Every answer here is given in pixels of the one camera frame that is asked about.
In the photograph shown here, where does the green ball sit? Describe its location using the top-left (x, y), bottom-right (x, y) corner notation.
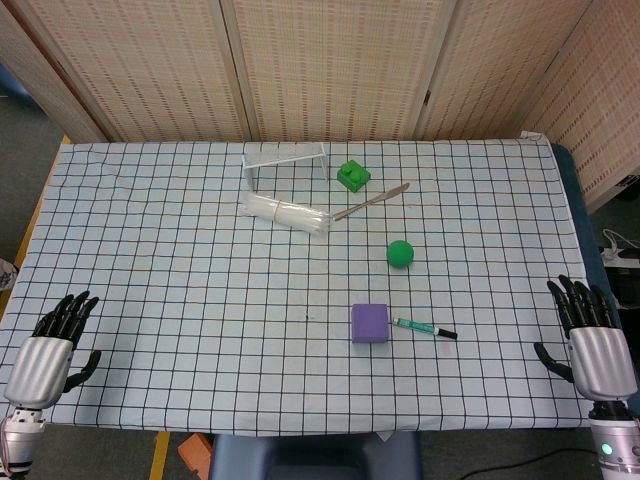
top-left (385, 239), bottom-right (416, 270)

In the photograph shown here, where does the purple foam cube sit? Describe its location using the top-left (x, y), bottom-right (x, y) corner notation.
top-left (351, 303), bottom-right (391, 345)

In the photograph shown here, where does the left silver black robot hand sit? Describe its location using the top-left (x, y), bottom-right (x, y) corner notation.
top-left (3, 290), bottom-right (103, 407)

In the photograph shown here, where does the green toy building brick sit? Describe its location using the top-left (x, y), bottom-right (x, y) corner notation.
top-left (336, 160), bottom-right (372, 193)

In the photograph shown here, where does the clear acrylic box frame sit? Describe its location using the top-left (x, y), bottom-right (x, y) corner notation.
top-left (241, 142), bottom-right (331, 193)

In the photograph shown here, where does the green marker pen black cap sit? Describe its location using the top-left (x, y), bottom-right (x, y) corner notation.
top-left (392, 316), bottom-right (459, 341)

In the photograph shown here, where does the white patterned shoe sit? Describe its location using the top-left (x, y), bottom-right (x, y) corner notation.
top-left (0, 258), bottom-right (20, 292)

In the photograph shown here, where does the bundle of clear straws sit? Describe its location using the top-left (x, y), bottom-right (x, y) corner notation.
top-left (241, 193), bottom-right (333, 236)

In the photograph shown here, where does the white power strip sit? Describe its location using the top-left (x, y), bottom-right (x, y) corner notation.
top-left (599, 228), bottom-right (640, 267)

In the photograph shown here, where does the woven folding screen panel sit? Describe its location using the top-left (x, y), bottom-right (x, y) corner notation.
top-left (19, 0), bottom-right (251, 144)
top-left (524, 0), bottom-right (640, 214)
top-left (219, 0), bottom-right (457, 142)
top-left (0, 0), bottom-right (109, 144)
top-left (414, 0), bottom-right (596, 141)

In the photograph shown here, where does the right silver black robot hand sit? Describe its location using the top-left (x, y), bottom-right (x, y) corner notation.
top-left (533, 274), bottom-right (639, 404)

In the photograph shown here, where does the orange block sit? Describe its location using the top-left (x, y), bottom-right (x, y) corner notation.
top-left (178, 433), bottom-right (215, 472)

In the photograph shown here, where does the black floor cable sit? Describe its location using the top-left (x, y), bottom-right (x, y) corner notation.
top-left (519, 447), bottom-right (601, 474)

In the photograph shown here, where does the blue checkered grid tablecloth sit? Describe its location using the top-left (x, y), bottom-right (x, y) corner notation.
top-left (0, 130), bottom-right (591, 435)

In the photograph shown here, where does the blue padded robot base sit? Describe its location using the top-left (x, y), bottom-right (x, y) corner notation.
top-left (208, 430), bottom-right (422, 480)

